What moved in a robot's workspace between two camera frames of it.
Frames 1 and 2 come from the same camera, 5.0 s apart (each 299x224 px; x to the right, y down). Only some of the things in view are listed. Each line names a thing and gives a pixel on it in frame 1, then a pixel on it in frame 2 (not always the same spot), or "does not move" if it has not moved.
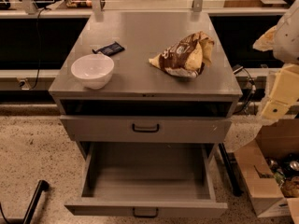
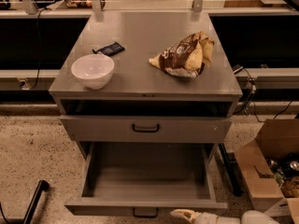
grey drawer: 148,180 does not move
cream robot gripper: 287,40 -> 216,218
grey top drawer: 144,129 does not move
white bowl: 94,71 does not move
